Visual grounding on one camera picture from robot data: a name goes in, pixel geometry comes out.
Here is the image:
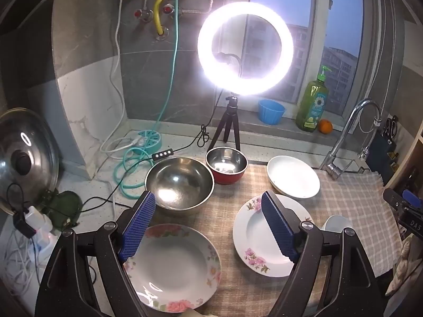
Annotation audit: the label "dark green object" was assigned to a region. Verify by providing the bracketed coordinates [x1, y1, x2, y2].
[41, 190, 83, 228]

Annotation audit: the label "beige checked cloth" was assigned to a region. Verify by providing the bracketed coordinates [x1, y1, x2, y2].
[132, 162, 404, 317]

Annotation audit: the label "metal sprayer hose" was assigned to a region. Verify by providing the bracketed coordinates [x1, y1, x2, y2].
[358, 115, 383, 162]

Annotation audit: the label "yellow hose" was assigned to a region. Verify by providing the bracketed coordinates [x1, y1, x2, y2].
[153, 0, 173, 37]

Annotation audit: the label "green dish soap bottle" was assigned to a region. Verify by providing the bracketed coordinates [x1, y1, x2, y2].
[295, 65, 332, 133]

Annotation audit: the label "plain white deep plate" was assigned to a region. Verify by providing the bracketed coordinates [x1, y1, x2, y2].
[266, 155, 321, 199]

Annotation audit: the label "person's right forearm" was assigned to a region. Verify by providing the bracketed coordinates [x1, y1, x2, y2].
[385, 236, 417, 298]

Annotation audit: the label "blue ribbed cup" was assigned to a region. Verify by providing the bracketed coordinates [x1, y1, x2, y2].
[258, 99, 286, 126]

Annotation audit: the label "round teal power strip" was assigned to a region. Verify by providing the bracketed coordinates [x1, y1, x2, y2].
[134, 130, 163, 151]

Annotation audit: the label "red steel bowl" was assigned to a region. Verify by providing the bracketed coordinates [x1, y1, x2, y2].
[205, 147, 248, 185]

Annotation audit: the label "teal cable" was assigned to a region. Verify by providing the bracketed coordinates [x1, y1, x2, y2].
[113, 0, 192, 200]

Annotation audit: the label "window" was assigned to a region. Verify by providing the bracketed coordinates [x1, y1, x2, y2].
[228, 0, 407, 129]

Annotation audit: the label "white cable bundle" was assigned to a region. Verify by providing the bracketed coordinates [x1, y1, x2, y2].
[3, 231, 63, 291]

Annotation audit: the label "dark utensil holder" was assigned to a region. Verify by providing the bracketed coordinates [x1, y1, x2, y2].
[365, 132, 402, 177]

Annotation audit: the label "white floral plate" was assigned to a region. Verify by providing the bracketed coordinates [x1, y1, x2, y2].
[233, 194, 314, 278]
[123, 223, 222, 314]

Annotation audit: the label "ring light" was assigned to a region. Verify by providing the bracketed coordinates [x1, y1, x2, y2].
[197, 2, 294, 90]

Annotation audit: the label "black inline remote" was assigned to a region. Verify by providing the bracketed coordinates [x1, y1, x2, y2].
[151, 148, 174, 162]

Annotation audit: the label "chrome faucet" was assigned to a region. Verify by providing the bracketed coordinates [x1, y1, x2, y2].
[319, 98, 384, 180]

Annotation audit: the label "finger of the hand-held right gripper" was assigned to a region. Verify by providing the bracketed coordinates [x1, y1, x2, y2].
[402, 189, 423, 207]
[383, 188, 415, 215]

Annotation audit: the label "black adapter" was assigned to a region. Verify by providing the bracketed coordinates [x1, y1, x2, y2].
[13, 213, 35, 238]

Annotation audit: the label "wooden shelf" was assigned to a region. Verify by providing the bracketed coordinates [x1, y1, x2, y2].
[385, 115, 423, 189]

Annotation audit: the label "small white bowl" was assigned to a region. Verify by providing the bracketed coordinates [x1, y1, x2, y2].
[322, 215, 356, 235]

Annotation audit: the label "black scissors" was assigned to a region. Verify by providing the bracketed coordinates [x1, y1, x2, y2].
[383, 115, 399, 139]

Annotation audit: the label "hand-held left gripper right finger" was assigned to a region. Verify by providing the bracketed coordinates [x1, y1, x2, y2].
[261, 191, 387, 317]

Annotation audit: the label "white charger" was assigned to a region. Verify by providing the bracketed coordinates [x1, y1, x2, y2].
[25, 206, 47, 232]

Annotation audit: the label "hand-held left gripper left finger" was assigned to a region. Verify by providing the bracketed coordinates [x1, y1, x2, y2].
[35, 191, 156, 317]

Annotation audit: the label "steel pot lid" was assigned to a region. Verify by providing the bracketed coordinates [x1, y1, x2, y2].
[0, 107, 60, 217]

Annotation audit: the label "black cable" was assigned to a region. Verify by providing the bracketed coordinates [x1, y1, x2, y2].
[79, 89, 223, 212]

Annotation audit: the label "large stainless steel bowl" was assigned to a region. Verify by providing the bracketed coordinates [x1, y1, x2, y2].
[144, 157, 215, 217]

